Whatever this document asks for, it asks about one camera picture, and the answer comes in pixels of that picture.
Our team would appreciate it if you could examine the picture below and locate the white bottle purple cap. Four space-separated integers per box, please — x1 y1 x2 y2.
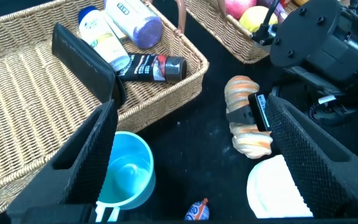
104 0 163 50

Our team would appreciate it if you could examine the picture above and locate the white lotion bottle blue cap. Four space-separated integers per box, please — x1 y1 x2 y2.
78 6 131 72

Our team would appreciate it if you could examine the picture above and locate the black flat case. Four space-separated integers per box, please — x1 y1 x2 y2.
51 22 127 108

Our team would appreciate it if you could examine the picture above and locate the wicker basket holding food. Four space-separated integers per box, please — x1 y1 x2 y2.
185 0 351 65

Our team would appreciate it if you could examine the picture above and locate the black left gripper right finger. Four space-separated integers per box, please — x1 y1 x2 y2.
264 93 358 218

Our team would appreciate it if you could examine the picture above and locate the teal plastic mug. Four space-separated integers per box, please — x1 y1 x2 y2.
94 130 157 223

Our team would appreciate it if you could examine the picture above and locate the pink peach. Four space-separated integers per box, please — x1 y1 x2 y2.
224 0 257 21

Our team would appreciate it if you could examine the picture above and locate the orange wrapped sausage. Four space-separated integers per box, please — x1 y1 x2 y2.
184 198 211 222

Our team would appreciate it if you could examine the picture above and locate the white round lid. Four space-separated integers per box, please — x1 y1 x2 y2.
246 154 314 218

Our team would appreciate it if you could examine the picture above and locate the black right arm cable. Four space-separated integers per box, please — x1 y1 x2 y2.
250 0 280 46

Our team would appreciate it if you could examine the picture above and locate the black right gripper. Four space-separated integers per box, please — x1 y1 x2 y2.
226 91 273 132

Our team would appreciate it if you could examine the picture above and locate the wicker basket holding toiletries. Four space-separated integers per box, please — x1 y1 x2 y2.
0 0 210 223

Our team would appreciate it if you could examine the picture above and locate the yellow lemon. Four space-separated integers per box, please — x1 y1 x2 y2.
239 5 278 34

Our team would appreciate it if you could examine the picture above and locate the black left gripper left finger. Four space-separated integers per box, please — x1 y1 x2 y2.
6 99 119 223

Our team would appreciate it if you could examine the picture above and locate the black cosmetic tube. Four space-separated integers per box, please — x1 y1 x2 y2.
116 53 188 84

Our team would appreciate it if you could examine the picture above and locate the ridged bread roll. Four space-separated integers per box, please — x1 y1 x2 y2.
224 75 273 160

